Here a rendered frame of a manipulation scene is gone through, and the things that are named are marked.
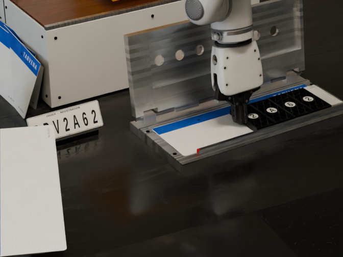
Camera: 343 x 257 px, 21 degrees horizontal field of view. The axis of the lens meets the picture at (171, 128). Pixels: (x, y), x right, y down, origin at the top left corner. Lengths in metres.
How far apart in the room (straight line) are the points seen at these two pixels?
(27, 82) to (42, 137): 0.31
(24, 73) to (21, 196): 0.52
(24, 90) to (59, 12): 0.18
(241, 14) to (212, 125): 0.25
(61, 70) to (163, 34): 0.24
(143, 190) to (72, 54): 0.40
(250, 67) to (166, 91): 0.19
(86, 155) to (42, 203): 0.35
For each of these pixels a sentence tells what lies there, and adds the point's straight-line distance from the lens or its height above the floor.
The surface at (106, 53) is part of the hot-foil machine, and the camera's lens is 2.04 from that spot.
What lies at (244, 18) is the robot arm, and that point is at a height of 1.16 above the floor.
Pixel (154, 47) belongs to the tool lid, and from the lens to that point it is 1.91.
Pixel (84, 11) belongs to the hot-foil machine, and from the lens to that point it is 2.03.
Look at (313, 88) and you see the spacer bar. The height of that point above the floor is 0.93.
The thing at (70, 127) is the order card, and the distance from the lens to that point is 1.92.
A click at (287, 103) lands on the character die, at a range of 2.00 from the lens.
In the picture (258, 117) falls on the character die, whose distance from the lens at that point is 1.94.
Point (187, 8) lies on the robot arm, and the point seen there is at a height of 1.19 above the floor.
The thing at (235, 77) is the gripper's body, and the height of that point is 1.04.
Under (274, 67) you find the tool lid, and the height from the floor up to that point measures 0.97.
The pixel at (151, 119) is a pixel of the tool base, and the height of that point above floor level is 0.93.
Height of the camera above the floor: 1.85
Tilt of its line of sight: 29 degrees down
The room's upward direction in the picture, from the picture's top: straight up
